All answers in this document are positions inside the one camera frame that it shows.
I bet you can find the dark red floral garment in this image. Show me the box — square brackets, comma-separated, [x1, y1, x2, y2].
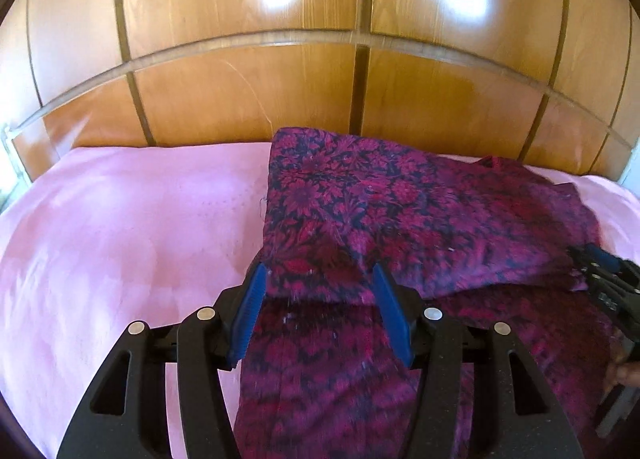
[232, 126, 621, 459]

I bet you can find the person's right hand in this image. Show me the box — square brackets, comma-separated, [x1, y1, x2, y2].
[602, 336, 640, 391]

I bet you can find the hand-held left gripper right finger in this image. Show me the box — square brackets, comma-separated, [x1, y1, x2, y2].
[371, 264, 587, 459]

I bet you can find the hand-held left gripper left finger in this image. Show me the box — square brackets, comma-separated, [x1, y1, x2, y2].
[56, 263, 268, 459]

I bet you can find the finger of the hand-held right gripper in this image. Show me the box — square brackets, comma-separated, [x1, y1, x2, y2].
[582, 243, 640, 281]
[567, 246, 608, 290]

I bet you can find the wooden panelled headboard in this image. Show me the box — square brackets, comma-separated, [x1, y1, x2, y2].
[0, 0, 640, 190]

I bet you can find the pink bed sheet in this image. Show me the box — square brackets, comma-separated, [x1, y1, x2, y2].
[0, 141, 640, 459]

